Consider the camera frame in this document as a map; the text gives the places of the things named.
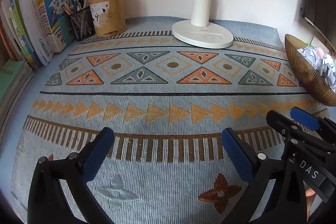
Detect patterned blue woven mat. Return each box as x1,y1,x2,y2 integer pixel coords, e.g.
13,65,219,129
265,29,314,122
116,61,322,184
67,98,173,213
11,17,329,223

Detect black mesh pencil cup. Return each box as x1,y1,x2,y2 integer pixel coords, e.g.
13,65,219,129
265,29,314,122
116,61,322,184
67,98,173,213
70,7,96,41

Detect gold ribbed glass bowl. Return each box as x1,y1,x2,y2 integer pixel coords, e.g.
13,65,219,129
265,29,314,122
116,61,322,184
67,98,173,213
285,34,336,107

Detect blue study book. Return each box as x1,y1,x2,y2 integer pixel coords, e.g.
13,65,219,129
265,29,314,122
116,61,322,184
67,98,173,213
38,0,75,53

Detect person's right hand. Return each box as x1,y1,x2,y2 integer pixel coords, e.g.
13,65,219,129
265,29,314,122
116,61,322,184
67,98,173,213
305,184,316,219

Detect stack of green books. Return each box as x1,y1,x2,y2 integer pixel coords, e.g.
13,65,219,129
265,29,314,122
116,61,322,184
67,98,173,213
1,60,34,139

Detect white plush ball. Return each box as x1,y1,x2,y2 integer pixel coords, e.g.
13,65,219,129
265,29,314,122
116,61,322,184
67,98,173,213
323,54,334,65

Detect white desk lamp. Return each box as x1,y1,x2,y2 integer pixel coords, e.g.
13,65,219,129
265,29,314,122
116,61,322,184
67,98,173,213
172,0,234,49

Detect bamboo pen holder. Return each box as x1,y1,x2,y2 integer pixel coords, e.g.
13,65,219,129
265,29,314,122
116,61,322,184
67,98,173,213
89,0,126,38

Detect papers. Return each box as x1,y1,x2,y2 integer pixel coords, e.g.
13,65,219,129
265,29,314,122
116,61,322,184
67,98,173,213
297,45,336,93

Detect row of upright books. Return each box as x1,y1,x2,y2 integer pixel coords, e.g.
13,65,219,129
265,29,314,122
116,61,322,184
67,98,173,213
1,0,42,69

